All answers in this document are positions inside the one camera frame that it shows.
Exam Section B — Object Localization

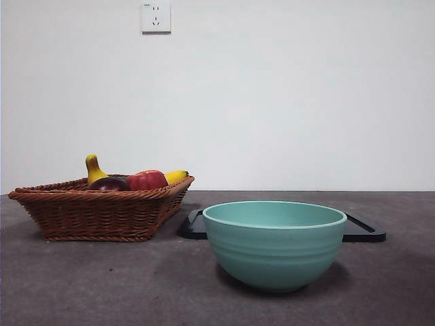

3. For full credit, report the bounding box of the teal ribbed bowl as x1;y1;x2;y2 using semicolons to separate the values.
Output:
202;200;348;293

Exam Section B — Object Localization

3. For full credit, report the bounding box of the dark red plum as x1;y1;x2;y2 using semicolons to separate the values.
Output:
87;176;131;192

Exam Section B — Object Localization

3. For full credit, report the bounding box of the dark rectangular tray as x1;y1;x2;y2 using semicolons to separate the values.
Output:
178;209;387;242

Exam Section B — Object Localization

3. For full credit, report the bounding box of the red apple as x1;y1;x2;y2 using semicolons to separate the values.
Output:
126;168;169;191

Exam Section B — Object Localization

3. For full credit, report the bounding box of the yellow banana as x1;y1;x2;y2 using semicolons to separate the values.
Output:
84;153;190;186

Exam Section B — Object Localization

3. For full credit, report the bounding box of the brown wicker basket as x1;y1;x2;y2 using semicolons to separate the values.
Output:
7;175;195;242

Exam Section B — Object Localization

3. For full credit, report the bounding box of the white wall socket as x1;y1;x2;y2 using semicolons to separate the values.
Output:
141;0;172;34

